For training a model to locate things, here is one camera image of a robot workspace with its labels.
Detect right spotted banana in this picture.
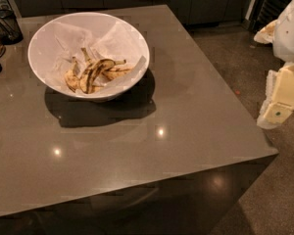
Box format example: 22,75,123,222
103,64,133,81

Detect white ceramic bowl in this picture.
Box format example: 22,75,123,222
27,12,142,102

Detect white paper bowl liner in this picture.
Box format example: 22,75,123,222
45,22,149,101

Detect ripe spotted banana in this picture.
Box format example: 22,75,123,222
79,59,116,94

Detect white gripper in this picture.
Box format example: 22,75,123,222
254,0,294,129

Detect left spotted banana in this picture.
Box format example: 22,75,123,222
65,57,79,92

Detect black wire mesh basket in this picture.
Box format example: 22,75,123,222
0,10,24,45

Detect black louvered appliance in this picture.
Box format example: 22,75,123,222
242,0,291,32

